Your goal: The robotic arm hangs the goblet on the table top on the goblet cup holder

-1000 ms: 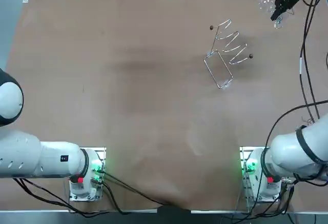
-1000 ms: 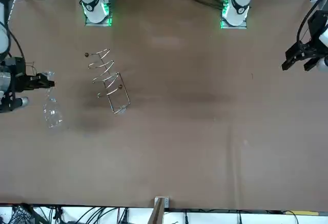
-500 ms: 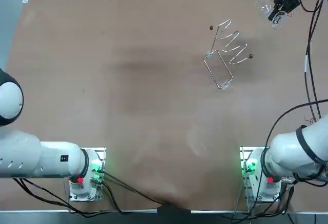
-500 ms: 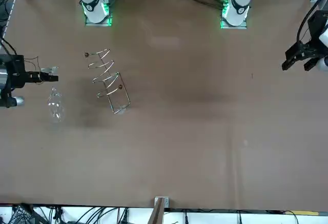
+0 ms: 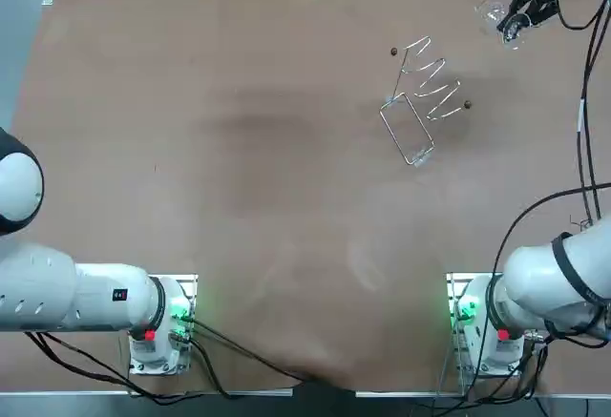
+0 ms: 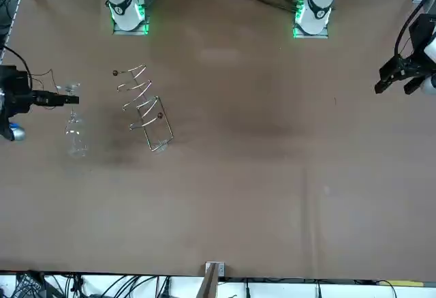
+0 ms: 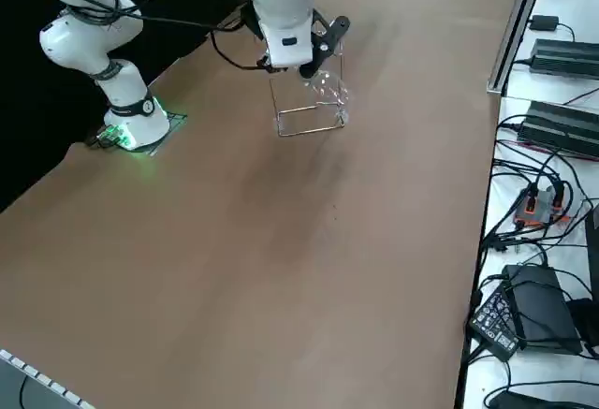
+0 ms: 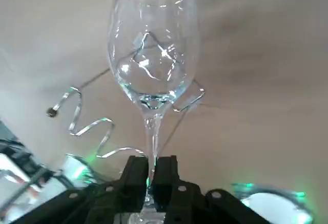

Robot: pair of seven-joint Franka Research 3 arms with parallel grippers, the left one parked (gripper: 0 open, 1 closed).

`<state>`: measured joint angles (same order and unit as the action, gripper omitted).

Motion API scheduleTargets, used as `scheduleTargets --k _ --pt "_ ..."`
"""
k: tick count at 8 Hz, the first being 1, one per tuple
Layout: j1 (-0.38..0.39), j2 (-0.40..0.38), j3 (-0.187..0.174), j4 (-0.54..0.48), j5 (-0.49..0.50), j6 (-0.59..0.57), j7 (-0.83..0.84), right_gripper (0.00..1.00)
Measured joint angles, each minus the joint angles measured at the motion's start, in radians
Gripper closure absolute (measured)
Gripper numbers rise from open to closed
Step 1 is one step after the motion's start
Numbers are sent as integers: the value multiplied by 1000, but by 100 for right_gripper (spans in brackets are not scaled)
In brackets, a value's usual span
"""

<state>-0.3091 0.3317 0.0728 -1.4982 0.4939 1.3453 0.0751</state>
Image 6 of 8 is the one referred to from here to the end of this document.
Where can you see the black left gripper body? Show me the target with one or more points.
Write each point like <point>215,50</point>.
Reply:
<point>422,28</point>

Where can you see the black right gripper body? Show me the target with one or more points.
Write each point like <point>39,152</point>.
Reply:
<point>13,90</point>

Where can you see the black power strip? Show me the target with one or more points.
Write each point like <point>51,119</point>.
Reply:
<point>29,284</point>

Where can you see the clear glass goblet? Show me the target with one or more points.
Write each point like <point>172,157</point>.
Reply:
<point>76,141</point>

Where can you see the clear tape patch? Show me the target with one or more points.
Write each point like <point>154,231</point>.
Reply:
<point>160,148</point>

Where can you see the aluminium camera post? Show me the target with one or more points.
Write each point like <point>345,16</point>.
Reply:
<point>211,279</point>

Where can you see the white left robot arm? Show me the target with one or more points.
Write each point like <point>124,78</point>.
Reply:
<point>316,4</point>

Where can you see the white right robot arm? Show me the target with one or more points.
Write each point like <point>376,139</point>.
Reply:
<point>124,4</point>

